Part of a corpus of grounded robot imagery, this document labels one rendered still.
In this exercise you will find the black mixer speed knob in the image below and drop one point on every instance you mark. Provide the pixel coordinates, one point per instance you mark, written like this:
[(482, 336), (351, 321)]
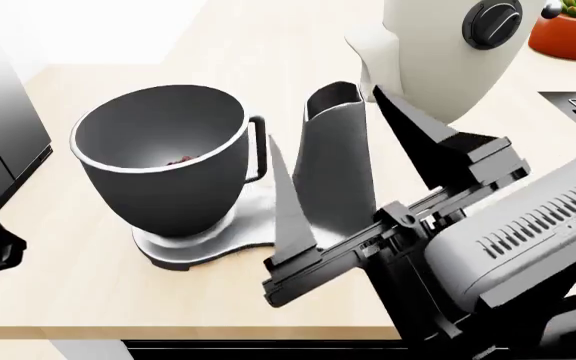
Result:
[(492, 22)]

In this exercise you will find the dark grey mixer bowl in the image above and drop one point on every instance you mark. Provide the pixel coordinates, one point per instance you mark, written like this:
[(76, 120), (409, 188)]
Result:
[(158, 195)]

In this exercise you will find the grey gripper camera box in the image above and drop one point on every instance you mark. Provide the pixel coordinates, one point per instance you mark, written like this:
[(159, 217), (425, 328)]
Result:
[(528, 240)]

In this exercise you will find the orange plant pot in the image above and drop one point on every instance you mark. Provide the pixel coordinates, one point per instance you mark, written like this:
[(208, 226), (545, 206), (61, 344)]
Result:
[(568, 39)]

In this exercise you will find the grey round lever knob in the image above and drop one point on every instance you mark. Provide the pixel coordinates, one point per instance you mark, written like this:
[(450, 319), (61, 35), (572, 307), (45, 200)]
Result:
[(549, 10)]

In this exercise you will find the small dark red cake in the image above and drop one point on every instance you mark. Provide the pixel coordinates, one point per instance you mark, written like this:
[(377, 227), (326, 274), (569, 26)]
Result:
[(183, 160)]

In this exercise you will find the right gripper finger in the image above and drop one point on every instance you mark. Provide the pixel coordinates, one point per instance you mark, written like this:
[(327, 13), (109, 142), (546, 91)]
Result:
[(418, 135), (288, 217)]

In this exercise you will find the steel kitchen sink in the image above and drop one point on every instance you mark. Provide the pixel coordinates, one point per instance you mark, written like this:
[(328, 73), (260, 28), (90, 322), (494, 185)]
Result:
[(563, 108)]

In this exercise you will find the white stand mixer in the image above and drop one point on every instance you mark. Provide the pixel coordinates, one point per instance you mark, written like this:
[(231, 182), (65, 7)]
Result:
[(433, 78)]

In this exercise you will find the black under-counter appliance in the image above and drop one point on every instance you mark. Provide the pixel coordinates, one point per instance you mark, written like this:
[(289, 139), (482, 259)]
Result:
[(268, 347)]

